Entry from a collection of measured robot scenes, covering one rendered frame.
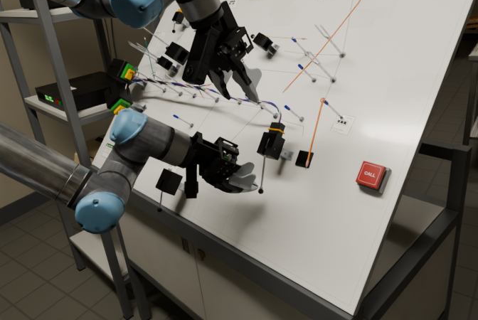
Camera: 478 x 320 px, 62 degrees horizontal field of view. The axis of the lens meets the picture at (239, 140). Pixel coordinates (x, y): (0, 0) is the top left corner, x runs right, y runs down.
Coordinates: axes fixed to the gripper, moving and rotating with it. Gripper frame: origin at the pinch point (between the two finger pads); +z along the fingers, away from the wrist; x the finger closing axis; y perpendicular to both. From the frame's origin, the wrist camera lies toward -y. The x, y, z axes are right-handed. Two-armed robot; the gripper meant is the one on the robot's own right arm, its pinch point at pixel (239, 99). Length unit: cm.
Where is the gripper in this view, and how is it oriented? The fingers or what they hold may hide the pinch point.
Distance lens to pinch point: 89.2
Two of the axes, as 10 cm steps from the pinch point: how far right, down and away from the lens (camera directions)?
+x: -7.2, -1.5, 6.7
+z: 4.0, 7.1, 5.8
